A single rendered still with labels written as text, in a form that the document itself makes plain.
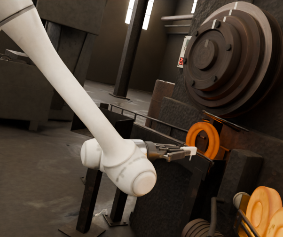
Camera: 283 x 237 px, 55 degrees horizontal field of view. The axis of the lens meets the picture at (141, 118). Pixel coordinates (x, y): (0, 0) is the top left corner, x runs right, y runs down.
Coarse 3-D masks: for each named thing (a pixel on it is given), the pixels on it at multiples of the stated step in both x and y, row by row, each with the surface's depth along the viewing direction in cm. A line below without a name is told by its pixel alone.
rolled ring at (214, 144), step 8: (192, 128) 126; (200, 128) 122; (208, 128) 118; (192, 136) 127; (208, 136) 117; (216, 136) 115; (192, 144) 127; (216, 144) 115; (208, 152) 116; (216, 152) 116
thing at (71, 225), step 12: (72, 120) 148; (120, 120) 141; (132, 120) 153; (84, 132) 150; (120, 132) 144; (96, 180) 154; (84, 192) 157; (96, 192) 158; (84, 204) 157; (84, 216) 158; (60, 228) 159; (72, 228) 161; (84, 228) 158; (96, 228) 167
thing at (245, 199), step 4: (244, 196) 81; (248, 196) 81; (244, 200) 81; (248, 200) 81; (240, 204) 82; (244, 204) 82; (240, 208) 82; (244, 208) 82; (244, 212) 82; (236, 220) 82
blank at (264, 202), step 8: (256, 192) 77; (264, 192) 72; (272, 192) 71; (256, 200) 76; (264, 200) 71; (272, 200) 68; (280, 200) 69; (248, 208) 80; (256, 208) 77; (264, 208) 70; (272, 208) 67; (248, 216) 78; (256, 216) 77; (264, 216) 69; (256, 224) 75; (264, 224) 68; (264, 232) 67
